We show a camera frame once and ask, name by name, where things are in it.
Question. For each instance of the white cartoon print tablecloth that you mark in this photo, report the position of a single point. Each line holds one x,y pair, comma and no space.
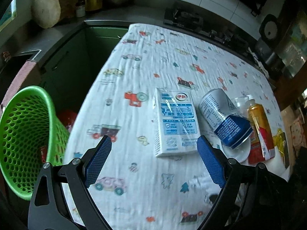
136,189

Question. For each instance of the clear plastic cup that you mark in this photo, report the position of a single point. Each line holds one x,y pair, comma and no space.
241,104

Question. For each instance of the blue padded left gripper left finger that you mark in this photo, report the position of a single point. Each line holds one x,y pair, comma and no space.
95,159

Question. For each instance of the round wooden chopping block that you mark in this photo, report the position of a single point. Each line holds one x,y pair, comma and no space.
48,13

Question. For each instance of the orange red drink bottle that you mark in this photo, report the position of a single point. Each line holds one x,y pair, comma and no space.
262,145

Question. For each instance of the yellow plastic snack wrapper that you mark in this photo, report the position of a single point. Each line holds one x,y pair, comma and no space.
281,142

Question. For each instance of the green plastic mesh basket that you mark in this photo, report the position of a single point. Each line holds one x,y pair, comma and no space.
28,123

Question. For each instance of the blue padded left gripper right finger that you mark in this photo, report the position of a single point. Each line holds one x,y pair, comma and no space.
211,161

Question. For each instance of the white blue milk carton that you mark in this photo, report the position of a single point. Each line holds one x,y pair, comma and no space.
176,128

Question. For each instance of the blue white crushed can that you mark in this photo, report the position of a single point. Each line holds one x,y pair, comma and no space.
224,118

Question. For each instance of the black gas stove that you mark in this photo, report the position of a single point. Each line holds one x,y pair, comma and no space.
207,27

